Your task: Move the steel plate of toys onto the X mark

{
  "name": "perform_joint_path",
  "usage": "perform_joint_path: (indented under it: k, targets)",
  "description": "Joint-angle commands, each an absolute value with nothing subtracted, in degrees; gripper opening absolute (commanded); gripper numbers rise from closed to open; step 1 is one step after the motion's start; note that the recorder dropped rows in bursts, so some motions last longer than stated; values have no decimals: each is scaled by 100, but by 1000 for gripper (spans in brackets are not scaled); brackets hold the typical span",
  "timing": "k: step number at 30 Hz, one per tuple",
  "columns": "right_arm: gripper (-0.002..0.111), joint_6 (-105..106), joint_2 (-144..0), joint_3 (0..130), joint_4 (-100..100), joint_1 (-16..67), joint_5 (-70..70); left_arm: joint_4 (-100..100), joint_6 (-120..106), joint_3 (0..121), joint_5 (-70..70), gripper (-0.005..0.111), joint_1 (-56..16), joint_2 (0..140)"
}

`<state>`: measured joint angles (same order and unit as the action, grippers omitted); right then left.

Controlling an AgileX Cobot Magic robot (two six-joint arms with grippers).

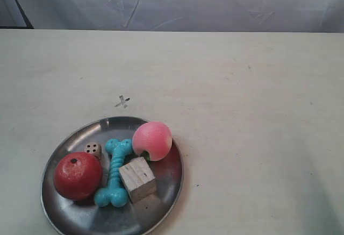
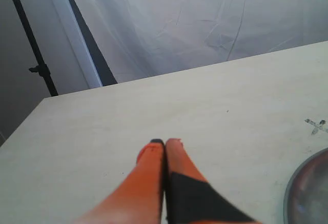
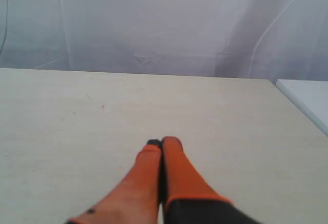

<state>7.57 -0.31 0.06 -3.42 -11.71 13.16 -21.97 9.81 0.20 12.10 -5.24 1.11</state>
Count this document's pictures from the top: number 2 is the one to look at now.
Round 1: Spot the black stand pole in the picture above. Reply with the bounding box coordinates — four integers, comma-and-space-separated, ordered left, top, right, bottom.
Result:
12, 0, 58, 96

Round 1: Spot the white vertical frame post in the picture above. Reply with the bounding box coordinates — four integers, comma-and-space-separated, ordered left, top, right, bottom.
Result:
52, 0, 103, 89

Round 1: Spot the white backdrop cloth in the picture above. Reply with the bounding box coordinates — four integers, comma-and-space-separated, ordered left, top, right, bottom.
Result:
74, 0, 327, 83

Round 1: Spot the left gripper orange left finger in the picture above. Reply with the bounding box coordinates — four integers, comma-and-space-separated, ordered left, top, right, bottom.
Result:
74, 139, 165, 223

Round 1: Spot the large round metal plate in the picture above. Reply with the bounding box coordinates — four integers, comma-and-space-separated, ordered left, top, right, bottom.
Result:
283, 149, 327, 223

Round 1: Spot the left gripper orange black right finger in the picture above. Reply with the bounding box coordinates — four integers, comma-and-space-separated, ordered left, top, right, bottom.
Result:
166, 138, 259, 223

